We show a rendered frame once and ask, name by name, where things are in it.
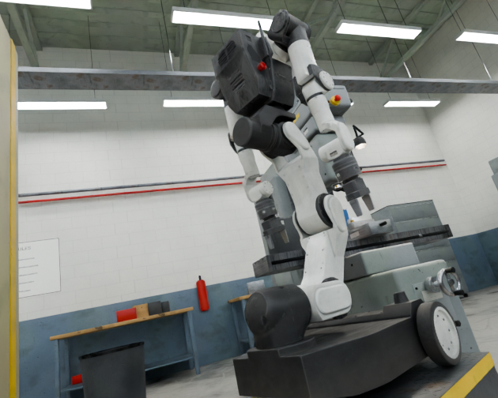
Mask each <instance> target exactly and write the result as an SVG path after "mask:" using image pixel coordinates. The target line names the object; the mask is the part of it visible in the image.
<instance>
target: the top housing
mask: <svg viewBox="0 0 498 398"><path fill-rule="evenodd" d="M336 95H339V96H340V97H341V102H340V103H339V104H338V105H337V106H334V105H333V104H332V103H331V102H329V103H328V104H329V107H330V111H331V113H332V115H333V116H342V115H343V114H344V113H345V112H346V111H347V110H348V109H349V108H350V107H351V105H352V104H351V102H350V99H349V95H348V93H347V91H346V88H345V86H340V85H334V88H333V89H331V90H330V91H329V92H328V93H327V94H325V97H326V100H329V101H330V98H331V97H332V96H336ZM292 113H293V114H295V115H296V119H295V120H294V121H293V123H294V124H295V125H296V126H297V127H298V129H299V130H302V128H303V127H304V126H305V124H306V123H307V122H308V120H309V119H310V118H311V117H312V116H313V115H312V114H311V112H310V110H309V107H307V106H304V105H303V104H302V103H301V102H299V103H298V104H297V105H296V107H295V109H294V110H293V112H292Z"/></svg>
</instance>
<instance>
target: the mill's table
mask: <svg viewBox="0 0 498 398"><path fill-rule="evenodd" d="M450 237H453V234H452V232H451V229H450V227H449V224H445V225H440V226H435V227H426V228H422V229H417V230H412V231H403V232H399V233H394V234H389V235H380V236H376V237H371V238H363V239H357V240H353V241H348V242H347V243H346V248H345V254H344V257H348V256H351V255H353V254H355V253H359V252H362V251H367V250H374V249H379V248H383V247H388V246H396V245H400V244H405V243H409V242H411V243H412V244H413V247H416V246H423V245H427V244H429V243H433V242H437V241H440V240H443V239H446V238H450ZM305 256H306V252H305V250H304V249H302V250H294V251H289V252H284V253H276V254H271V255H266V256H265V257H262V258H261V259H259V260H257V261H256V262H254V263H253V264H252V265H253V269H254V274H255V278H258V277H262V276H269V275H273V274H278V273H282V272H290V271H294V270H298V269H302V268H304V264H305Z"/></svg>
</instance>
